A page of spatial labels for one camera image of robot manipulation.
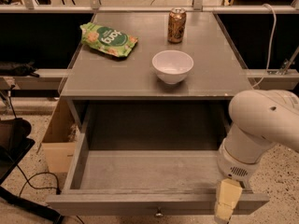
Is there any yellow taped gripper finger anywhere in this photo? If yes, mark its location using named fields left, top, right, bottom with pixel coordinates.
left=214, top=178, right=243, bottom=224

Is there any black floor cable left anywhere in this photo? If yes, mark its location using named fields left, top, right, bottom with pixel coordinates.
left=12, top=161, right=86, bottom=224

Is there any black cloth on rail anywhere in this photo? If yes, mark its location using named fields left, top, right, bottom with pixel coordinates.
left=0, top=62, right=39, bottom=77

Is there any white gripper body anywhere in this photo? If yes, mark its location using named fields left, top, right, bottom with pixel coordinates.
left=217, top=124, right=275, bottom=182

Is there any brown soda can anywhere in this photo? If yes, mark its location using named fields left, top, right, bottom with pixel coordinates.
left=167, top=7, right=187, bottom=43

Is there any white hanging cable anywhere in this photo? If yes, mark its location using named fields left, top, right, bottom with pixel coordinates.
left=251, top=3, right=278, bottom=89

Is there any cardboard box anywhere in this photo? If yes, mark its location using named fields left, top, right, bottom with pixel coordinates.
left=41, top=99, right=77, bottom=173

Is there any metal frame railing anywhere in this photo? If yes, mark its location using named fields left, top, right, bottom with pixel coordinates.
left=0, top=0, right=299, bottom=91

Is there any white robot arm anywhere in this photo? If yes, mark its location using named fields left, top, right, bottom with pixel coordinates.
left=214, top=90, right=299, bottom=224

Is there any grey drawer cabinet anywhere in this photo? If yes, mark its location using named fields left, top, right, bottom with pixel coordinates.
left=61, top=11, right=251, bottom=124

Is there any grey top drawer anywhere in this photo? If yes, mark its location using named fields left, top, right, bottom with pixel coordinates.
left=46, top=103, right=271, bottom=218

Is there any black floor stand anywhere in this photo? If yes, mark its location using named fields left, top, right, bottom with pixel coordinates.
left=0, top=118, right=64, bottom=224

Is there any green snack bag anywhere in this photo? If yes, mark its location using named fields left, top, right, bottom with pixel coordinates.
left=80, top=22, right=138, bottom=57

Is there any white bowl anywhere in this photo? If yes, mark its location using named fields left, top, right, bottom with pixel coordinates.
left=152, top=50, right=193, bottom=84

